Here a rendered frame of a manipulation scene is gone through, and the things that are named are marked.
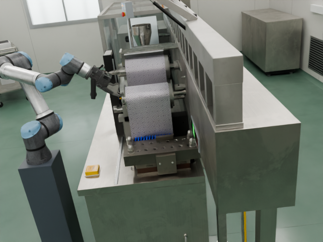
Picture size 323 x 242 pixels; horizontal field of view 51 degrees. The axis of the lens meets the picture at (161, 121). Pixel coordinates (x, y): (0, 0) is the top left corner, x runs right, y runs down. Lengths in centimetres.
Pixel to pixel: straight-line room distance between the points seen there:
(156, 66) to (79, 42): 559
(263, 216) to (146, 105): 88
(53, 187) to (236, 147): 140
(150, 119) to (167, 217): 54
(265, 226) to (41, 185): 137
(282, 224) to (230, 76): 205
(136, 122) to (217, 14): 577
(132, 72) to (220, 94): 112
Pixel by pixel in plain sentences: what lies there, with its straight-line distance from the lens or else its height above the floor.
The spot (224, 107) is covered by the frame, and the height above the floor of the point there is 151.
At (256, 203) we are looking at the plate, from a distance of 115.
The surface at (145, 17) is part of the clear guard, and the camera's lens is 276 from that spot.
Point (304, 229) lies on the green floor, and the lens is 286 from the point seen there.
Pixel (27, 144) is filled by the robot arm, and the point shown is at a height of 103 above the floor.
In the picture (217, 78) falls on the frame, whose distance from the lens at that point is 93.
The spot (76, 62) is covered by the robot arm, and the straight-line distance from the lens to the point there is 183.
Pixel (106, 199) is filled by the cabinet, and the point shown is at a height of 82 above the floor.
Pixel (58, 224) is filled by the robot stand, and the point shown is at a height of 46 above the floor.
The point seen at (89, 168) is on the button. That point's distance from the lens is 192.
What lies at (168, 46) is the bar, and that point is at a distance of 208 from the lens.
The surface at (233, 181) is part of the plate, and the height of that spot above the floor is 126.
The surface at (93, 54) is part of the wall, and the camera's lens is 754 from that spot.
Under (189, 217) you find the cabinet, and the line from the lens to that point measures 191.
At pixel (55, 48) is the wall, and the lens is 767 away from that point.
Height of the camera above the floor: 188
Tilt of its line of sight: 24 degrees down
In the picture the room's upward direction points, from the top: 7 degrees counter-clockwise
